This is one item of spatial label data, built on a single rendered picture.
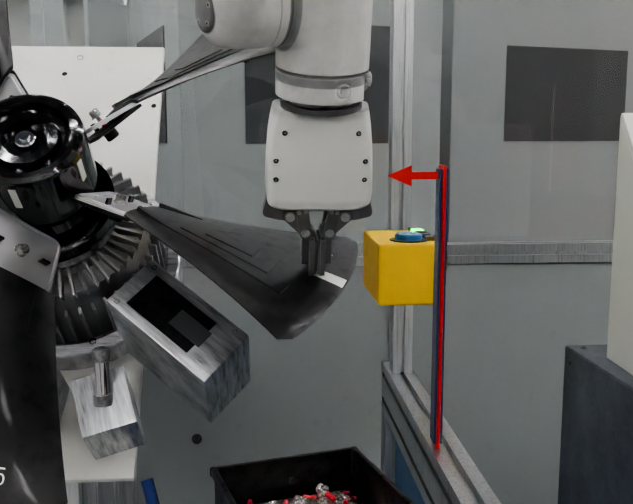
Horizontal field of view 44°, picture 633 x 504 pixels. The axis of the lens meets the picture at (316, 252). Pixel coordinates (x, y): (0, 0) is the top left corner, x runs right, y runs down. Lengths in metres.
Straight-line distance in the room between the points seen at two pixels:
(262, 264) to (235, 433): 0.96
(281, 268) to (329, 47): 0.23
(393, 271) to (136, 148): 0.42
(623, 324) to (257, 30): 0.63
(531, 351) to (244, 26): 1.24
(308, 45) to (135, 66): 0.65
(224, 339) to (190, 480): 0.90
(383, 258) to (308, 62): 0.49
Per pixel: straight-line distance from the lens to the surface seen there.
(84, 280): 0.94
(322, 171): 0.73
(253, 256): 0.79
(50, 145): 0.85
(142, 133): 1.21
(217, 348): 0.87
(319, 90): 0.69
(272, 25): 0.66
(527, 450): 1.82
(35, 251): 0.87
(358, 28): 0.69
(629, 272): 1.06
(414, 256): 1.13
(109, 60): 1.32
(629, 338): 1.06
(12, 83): 0.96
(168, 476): 1.75
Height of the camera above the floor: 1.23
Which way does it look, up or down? 9 degrees down
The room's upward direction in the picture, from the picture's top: straight up
